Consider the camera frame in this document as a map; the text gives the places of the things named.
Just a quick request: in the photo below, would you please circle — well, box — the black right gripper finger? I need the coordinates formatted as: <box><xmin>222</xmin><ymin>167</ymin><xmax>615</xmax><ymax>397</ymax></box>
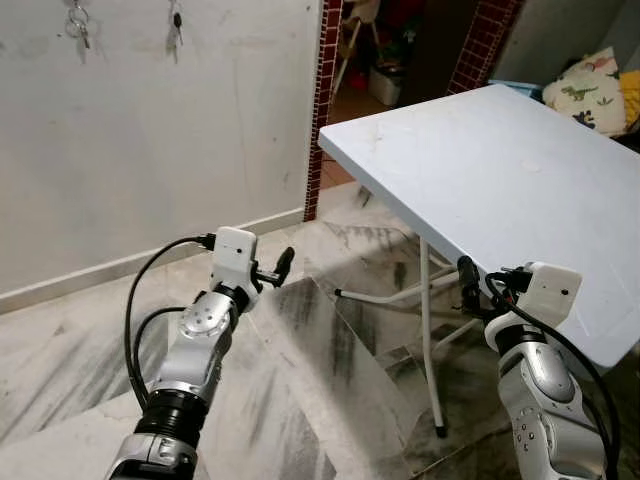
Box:
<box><xmin>457</xmin><ymin>256</ymin><xmax>483</xmax><ymax>311</ymax></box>

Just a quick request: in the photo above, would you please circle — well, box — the light blue plastic container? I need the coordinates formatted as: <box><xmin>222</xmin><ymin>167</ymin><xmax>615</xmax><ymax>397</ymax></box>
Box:
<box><xmin>488</xmin><ymin>78</ymin><xmax>546</xmax><ymax>101</ymax></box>

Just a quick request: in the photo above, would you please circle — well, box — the yellow cushion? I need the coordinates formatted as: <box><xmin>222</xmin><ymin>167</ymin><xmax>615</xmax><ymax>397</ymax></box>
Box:
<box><xmin>618</xmin><ymin>70</ymin><xmax>640</xmax><ymax>126</ymax></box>

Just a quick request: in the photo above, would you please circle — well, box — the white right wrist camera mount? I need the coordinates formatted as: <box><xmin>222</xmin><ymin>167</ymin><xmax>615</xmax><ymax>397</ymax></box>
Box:
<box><xmin>490</xmin><ymin>262</ymin><xmax>583</xmax><ymax>346</ymax></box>

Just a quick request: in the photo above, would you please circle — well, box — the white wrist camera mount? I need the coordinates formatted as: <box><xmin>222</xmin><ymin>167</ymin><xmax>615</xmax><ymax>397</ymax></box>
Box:
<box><xmin>490</xmin><ymin>262</ymin><xmax>583</xmax><ymax>346</ymax></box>
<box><xmin>210</xmin><ymin>227</ymin><xmax>263</xmax><ymax>306</ymax></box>

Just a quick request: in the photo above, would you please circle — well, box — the red mosaic tile strip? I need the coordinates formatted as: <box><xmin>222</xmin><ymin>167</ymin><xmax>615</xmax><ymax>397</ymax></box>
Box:
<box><xmin>447</xmin><ymin>0</ymin><xmax>521</xmax><ymax>96</ymax></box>
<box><xmin>303</xmin><ymin>0</ymin><xmax>344</xmax><ymax>223</ymax></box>

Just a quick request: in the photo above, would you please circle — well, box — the white plastic folding table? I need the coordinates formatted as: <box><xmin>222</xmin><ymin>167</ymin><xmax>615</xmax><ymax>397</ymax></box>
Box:
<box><xmin>318</xmin><ymin>84</ymin><xmax>640</xmax><ymax>438</ymax></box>

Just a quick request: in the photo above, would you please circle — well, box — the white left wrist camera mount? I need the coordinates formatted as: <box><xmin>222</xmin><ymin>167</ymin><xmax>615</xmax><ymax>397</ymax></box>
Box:
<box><xmin>210</xmin><ymin>227</ymin><xmax>263</xmax><ymax>306</ymax></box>

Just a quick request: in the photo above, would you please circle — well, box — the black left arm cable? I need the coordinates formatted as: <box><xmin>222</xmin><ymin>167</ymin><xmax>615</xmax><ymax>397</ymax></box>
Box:
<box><xmin>130</xmin><ymin>305</ymin><xmax>191</xmax><ymax>401</ymax></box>

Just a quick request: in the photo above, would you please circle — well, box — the wooden chair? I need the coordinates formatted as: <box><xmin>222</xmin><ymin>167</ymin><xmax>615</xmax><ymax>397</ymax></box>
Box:
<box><xmin>340</xmin><ymin>0</ymin><xmax>386</xmax><ymax>96</ymax></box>

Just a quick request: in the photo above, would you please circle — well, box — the white dinosaur print pillow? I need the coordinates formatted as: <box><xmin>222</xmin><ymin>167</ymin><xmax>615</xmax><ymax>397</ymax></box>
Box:
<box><xmin>543</xmin><ymin>47</ymin><xmax>629</xmax><ymax>136</ymax></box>

